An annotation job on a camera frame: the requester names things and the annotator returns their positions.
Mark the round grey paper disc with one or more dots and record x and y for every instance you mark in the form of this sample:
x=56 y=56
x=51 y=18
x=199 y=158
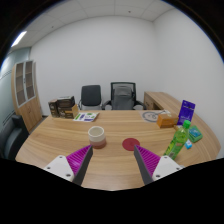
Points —
x=149 y=116

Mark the dark armchair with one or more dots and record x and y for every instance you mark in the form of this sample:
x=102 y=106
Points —
x=13 y=138

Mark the green cloth pack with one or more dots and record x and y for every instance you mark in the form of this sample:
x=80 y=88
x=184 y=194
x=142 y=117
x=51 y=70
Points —
x=195 y=134

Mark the long ceiling light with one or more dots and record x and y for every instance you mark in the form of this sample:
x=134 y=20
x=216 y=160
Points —
x=19 y=38

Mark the black mesh office chair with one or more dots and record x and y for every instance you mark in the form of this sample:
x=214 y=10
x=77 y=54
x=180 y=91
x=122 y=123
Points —
x=122 y=96

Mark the open cardboard box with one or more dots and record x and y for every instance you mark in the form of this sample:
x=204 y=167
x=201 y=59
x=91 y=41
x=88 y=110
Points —
x=70 y=112

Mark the wooden shelf cabinet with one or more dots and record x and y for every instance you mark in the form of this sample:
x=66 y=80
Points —
x=28 y=110

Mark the black padded office chair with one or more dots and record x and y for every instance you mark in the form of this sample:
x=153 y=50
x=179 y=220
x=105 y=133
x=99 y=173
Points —
x=90 y=95

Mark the wooden tissue box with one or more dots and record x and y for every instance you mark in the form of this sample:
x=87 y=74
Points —
x=166 y=121

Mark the purple package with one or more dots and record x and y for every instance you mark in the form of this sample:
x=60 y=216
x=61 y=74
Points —
x=186 y=111

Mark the flat round red coaster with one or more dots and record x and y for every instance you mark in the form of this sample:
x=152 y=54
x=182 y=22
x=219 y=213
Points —
x=130 y=144

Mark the white and pink ceramic cup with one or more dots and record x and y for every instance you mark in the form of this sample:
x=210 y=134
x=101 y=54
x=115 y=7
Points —
x=96 y=136

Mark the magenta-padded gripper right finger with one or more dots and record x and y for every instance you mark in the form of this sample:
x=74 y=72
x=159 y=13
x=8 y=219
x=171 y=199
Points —
x=163 y=165

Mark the black box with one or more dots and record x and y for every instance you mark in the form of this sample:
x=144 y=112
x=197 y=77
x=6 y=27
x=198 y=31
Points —
x=65 y=101

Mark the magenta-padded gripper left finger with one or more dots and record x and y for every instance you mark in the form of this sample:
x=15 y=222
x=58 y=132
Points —
x=62 y=165

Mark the green drink bottle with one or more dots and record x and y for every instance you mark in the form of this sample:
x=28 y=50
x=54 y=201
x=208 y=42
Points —
x=177 y=141

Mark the dark brown box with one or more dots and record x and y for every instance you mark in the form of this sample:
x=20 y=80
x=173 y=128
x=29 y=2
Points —
x=53 y=108

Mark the wooden side desk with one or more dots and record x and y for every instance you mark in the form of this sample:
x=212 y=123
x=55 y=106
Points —
x=160 y=99

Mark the white printed leaflet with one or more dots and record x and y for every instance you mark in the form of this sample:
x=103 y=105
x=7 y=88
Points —
x=86 y=117

